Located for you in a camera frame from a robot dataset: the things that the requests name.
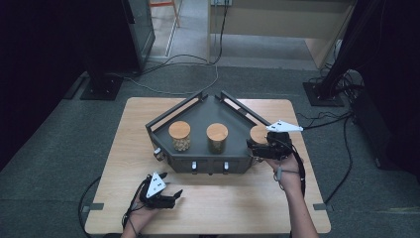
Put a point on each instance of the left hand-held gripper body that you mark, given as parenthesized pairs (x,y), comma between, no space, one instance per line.
(155,190)

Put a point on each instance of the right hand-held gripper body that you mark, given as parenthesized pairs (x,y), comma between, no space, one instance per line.
(275,145)

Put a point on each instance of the glass jar with wooden lid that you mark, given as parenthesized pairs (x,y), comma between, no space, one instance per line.
(217,132)
(259,134)

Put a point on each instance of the glass jar of pale nuts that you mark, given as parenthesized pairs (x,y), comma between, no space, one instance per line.
(180,130)

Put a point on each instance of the black corner shelf rack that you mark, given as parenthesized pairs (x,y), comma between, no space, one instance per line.
(204,112)

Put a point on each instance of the person's right hand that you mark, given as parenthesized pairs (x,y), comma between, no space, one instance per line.
(287,172)

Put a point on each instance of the person's left hand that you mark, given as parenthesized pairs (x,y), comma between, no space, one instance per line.
(142,216)

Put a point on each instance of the grey tape piece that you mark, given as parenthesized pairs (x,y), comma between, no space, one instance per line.
(322,207)
(94,207)

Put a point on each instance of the black equipment box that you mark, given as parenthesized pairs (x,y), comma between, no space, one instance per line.
(371,129)

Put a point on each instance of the light wooden desk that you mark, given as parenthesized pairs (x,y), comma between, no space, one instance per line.
(280,20)

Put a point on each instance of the glass-sided black cabinet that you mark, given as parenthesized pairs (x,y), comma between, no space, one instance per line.
(142,33)

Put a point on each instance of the white power strip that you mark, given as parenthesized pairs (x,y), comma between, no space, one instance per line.
(221,2)

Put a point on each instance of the orange stool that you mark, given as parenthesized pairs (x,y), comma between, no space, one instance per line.
(175,10)

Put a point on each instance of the black stand with base plate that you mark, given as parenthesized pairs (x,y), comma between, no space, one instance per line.
(325,94)
(102,87)

